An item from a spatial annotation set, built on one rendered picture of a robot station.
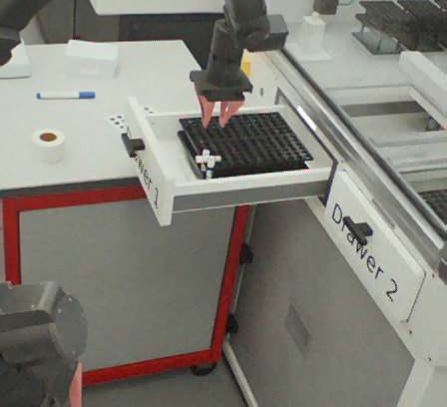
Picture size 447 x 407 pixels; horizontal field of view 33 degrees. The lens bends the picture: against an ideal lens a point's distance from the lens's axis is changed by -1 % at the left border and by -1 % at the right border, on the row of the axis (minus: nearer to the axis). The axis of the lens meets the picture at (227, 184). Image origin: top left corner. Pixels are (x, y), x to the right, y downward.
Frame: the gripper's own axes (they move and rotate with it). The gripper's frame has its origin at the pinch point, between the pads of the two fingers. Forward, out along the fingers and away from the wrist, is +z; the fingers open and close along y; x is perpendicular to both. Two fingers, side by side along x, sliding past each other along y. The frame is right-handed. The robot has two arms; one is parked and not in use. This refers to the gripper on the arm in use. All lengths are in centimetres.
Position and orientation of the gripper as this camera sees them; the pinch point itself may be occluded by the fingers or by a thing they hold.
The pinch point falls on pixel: (213, 122)
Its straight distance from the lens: 141.4
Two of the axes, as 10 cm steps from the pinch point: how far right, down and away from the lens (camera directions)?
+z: -1.7, 7.8, 6.0
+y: -9.3, 0.8, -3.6
